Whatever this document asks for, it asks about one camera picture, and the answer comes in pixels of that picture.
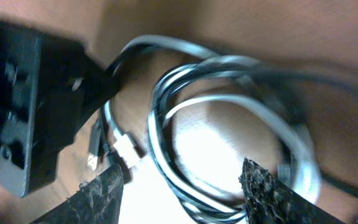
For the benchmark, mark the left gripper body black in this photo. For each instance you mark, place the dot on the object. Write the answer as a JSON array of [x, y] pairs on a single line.
[[36, 106]]

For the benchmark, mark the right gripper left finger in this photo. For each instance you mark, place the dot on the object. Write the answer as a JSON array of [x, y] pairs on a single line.
[[98, 201]]

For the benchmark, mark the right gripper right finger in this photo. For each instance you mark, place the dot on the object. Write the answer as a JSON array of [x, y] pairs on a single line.
[[267, 200]]

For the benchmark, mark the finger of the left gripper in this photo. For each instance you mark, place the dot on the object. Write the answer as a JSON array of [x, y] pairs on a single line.
[[96, 87]]

